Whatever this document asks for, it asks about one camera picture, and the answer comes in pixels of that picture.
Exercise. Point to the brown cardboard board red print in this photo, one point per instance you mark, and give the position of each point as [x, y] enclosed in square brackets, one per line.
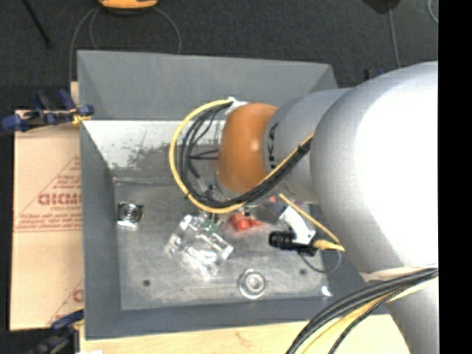
[44, 242]

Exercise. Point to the red-orange plastic block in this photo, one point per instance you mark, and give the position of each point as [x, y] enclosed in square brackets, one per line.
[243, 222]

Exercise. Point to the black cylinder on white bracket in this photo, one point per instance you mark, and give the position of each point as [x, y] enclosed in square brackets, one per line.
[295, 231]

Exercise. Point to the grey metal bin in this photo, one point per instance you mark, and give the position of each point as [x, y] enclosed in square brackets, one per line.
[155, 264]

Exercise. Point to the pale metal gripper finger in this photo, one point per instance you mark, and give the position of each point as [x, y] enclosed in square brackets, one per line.
[184, 231]
[214, 251]

